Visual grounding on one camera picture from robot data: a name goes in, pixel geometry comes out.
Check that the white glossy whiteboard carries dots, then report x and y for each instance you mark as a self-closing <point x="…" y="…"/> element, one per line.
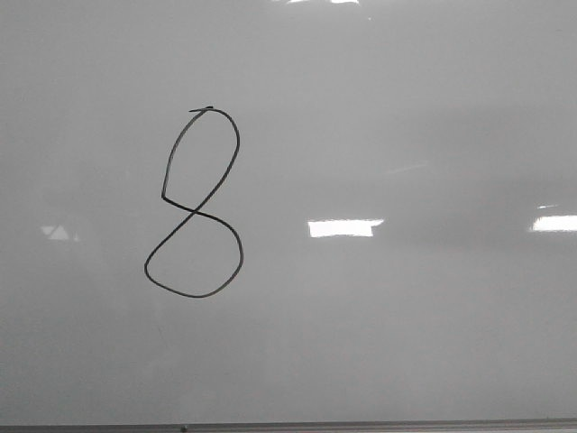
<point x="275" y="211"/>

